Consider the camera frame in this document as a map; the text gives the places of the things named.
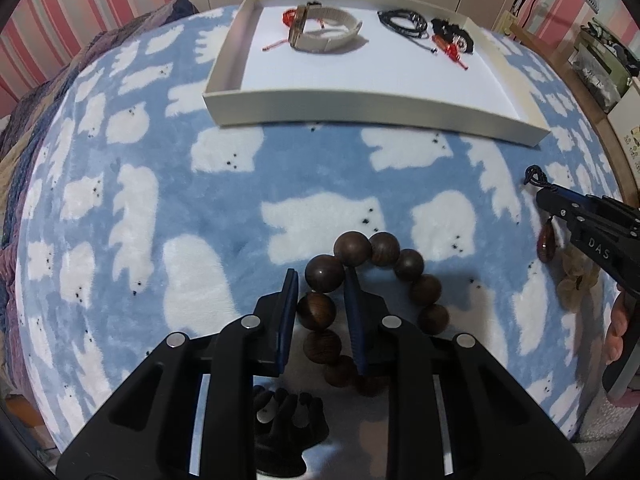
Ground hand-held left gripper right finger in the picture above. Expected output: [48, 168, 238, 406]
[344, 265, 586, 480]

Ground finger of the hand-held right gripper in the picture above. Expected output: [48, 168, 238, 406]
[535, 191, 583, 233]
[547, 185, 616, 208]

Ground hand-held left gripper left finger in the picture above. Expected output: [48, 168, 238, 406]
[56, 268, 300, 480]

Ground brown stone pendant black cord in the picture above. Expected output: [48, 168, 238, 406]
[523, 165, 563, 264]

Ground brown wooden bead bracelet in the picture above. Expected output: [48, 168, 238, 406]
[297, 231, 451, 397]

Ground red tassel pendant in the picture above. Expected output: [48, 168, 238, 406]
[431, 34, 471, 72]

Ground black braided leather bracelet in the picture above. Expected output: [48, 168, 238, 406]
[376, 8, 437, 54]

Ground white shallow box tray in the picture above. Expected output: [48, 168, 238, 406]
[202, 0, 552, 150]

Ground beige strap wristwatch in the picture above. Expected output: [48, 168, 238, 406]
[287, 2, 365, 52]

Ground red cord bracelet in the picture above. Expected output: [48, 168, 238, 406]
[262, 7, 331, 52]

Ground person's right hand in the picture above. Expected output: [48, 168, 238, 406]
[602, 291, 629, 370]

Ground white cardboard box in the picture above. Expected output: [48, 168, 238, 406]
[605, 77, 640, 161]

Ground black hair claw clip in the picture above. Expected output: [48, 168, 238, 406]
[251, 385, 331, 480]

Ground green storage box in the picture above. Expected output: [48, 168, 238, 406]
[567, 17, 640, 113]

